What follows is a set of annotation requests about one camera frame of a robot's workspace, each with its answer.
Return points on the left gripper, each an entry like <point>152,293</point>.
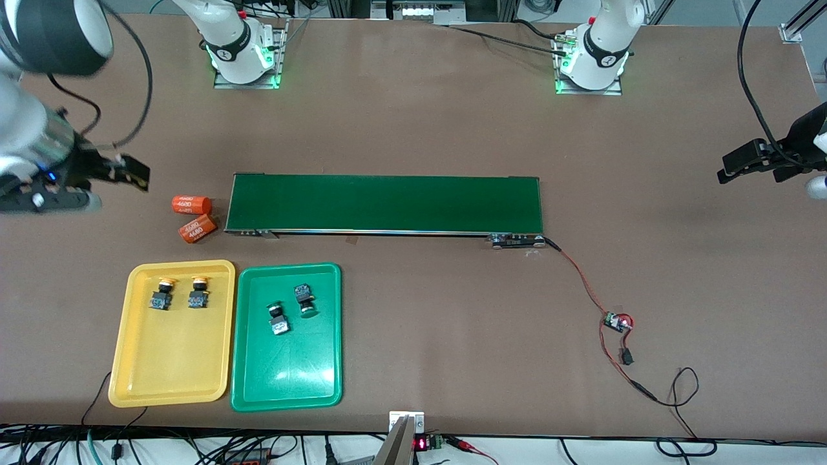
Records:
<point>800,143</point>

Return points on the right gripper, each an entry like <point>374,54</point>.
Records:
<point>83,163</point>

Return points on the orange cylinder printed 4680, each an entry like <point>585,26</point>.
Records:
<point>191,205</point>
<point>197,228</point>

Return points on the yellow cap push button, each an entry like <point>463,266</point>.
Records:
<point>161,298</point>
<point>198,297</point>

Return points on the green cap push button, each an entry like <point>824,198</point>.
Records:
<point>303,298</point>
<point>278,321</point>

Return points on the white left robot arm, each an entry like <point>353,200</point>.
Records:
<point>607,39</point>

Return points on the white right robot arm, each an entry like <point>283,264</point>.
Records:
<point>52,32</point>

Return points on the yellow plastic tray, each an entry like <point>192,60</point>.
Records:
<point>171,361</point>

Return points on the small circuit board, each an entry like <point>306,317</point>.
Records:
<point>617,321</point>

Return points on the small black connector plug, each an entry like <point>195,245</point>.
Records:
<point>627,356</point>

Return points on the green plastic tray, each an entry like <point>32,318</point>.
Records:
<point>303,368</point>

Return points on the green conveyor belt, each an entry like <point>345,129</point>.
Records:
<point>387,203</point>

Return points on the white device behind table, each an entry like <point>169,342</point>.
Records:
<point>420,10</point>

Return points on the red clip lead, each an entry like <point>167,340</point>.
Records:
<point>465,444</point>

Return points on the red digit display module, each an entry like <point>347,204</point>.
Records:
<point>421,444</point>

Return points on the aluminium frame corner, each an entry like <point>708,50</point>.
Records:
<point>791,32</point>

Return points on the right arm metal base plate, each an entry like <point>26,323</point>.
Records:
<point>245,85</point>

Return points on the small metal bracket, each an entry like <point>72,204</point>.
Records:
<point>417,418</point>

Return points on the grey camera pole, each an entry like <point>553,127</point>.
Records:
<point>395,449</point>

